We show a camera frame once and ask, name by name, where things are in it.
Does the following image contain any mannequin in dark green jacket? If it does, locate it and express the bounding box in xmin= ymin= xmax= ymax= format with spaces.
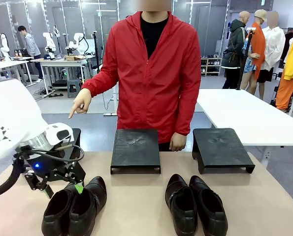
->
xmin=221 ymin=10 xmax=251 ymax=89

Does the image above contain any black shoe stand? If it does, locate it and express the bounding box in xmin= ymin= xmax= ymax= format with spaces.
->
xmin=69 ymin=127 xmax=82 ymax=159
xmin=192 ymin=127 xmax=256 ymax=175
xmin=110 ymin=128 xmax=162 ymax=176

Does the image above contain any mannequin in white shirt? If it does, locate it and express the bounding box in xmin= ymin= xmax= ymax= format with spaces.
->
xmin=256 ymin=11 xmax=287 ymax=85

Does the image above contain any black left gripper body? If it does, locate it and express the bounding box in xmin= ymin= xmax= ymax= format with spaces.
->
xmin=25 ymin=148 xmax=87 ymax=183

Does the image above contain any mannequin in yellow orange clothes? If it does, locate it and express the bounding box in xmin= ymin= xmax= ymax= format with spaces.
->
xmin=275 ymin=29 xmax=293 ymax=112

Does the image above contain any grey step stool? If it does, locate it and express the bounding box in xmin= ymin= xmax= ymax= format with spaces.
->
xmin=67 ymin=79 xmax=84 ymax=99

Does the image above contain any person in red jacket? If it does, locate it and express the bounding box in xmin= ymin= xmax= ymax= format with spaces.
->
xmin=80 ymin=0 xmax=202 ymax=152

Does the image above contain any person's left forearm red sleeve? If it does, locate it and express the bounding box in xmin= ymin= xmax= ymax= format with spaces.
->
xmin=174 ymin=95 xmax=201 ymax=136

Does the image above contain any person's left hand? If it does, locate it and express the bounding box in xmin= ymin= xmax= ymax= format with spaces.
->
xmin=169 ymin=132 xmax=188 ymax=152

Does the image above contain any person's right forearm red sleeve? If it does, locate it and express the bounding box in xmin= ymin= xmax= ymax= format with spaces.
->
xmin=80 ymin=66 xmax=119 ymax=98

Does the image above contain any person in grey hoodie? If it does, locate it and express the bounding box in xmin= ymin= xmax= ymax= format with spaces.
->
xmin=17 ymin=25 xmax=44 ymax=83

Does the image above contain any mannequin with orange shawl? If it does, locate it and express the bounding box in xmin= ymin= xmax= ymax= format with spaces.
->
xmin=239 ymin=9 xmax=268 ymax=100

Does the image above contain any large white table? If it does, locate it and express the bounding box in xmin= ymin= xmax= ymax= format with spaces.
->
xmin=196 ymin=88 xmax=293 ymax=169

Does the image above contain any person's right hand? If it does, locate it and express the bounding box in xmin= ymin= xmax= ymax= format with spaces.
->
xmin=68 ymin=88 xmax=92 ymax=119

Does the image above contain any white background work table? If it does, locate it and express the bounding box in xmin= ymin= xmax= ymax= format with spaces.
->
xmin=30 ymin=57 xmax=96 ymax=96
xmin=0 ymin=59 xmax=38 ymax=87

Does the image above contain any wooden shoe rack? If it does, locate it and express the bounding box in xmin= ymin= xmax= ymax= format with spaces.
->
xmin=200 ymin=56 xmax=223 ymax=77

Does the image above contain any thick black corrugated hose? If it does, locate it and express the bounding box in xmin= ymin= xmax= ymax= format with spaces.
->
xmin=0 ymin=157 xmax=23 ymax=200

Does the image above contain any thin black cable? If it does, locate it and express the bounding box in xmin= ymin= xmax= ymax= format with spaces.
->
xmin=20 ymin=144 xmax=85 ymax=163

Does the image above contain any black leather shoe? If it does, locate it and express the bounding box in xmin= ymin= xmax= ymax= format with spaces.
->
xmin=68 ymin=176 xmax=108 ymax=236
xmin=164 ymin=174 xmax=198 ymax=236
xmin=189 ymin=175 xmax=229 ymax=236
xmin=41 ymin=183 xmax=79 ymax=236

